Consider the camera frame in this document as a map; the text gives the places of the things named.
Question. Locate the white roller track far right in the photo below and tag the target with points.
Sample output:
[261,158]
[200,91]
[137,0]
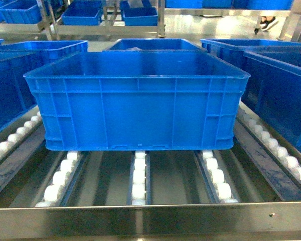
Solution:
[287,158]

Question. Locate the blue crate far shelf right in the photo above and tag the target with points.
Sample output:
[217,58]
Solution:
[147,15]

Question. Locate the large blue plastic crate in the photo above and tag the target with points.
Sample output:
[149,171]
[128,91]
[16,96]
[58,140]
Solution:
[138,100]

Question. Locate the white roller track far left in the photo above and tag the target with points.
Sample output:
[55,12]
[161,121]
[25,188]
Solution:
[20,134]

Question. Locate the blue crate right front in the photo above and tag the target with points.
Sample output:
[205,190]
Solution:
[273,91]

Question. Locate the blue crate left front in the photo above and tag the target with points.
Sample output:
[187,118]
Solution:
[15,95]

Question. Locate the blue crate shelf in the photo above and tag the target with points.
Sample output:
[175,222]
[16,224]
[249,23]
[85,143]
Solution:
[20,12]
[147,15]
[83,13]

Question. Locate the far metal shelf rack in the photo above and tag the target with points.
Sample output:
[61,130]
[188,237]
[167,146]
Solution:
[54,28]

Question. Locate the white roller track centre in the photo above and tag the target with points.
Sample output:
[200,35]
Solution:
[138,193]

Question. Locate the blue crate behind centre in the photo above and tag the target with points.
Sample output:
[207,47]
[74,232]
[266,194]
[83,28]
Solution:
[155,45]

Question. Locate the black white shoe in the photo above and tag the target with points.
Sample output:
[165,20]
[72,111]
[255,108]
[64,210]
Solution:
[268,22]

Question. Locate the blue crate far shelf middle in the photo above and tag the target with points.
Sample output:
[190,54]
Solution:
[83,13]

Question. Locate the blue crate right rear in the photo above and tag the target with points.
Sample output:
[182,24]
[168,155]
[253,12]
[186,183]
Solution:
[230,49]

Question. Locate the metal roller shelf rack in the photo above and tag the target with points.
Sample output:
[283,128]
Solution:
[181,203]

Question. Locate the white roller track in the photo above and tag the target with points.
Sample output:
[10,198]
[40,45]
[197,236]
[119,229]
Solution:
[217,177]
[287,158]
[138,193]
[56,190]
[20,134]

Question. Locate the blue crate left rear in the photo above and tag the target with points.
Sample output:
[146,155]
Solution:
[49,50]

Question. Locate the blue crate far shelf left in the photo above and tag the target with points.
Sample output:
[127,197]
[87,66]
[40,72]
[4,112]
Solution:
[20,12]

